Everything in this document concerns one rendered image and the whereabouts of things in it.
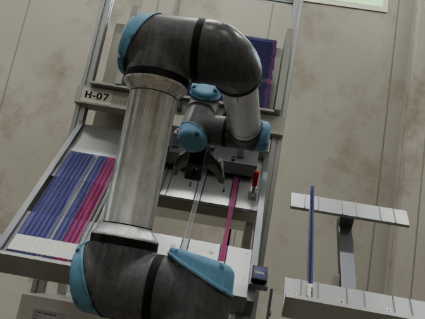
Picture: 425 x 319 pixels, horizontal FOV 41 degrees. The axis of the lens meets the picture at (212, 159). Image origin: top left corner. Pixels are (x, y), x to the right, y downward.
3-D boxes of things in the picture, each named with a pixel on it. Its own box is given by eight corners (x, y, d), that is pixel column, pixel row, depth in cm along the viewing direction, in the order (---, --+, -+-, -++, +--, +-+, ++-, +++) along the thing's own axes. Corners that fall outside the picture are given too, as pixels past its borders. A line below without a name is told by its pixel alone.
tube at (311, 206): (311, 312, 130) (312, 308, 129) (305, 311, 130) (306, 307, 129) (314, 188, 173) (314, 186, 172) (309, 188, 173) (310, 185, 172)
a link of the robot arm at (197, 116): (219, 135, 132) (229, 105, 140) (173, 129, 134) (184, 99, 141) (220, 159, 138) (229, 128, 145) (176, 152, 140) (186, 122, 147)
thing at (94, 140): (254, 222, 179) (257, 209, 176) (52, 187, 183) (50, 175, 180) (261, 164, 206) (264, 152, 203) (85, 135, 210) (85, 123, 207)
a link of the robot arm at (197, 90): (186, 93, 140) (194, 72, 146) (184, 125, 148) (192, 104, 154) (217, 99, 139) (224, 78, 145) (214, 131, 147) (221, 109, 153)
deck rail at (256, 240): (250, 318, 147) (253, 301, 144) (243, 316, 147) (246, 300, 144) (267, 166, 206) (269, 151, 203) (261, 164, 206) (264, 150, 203)
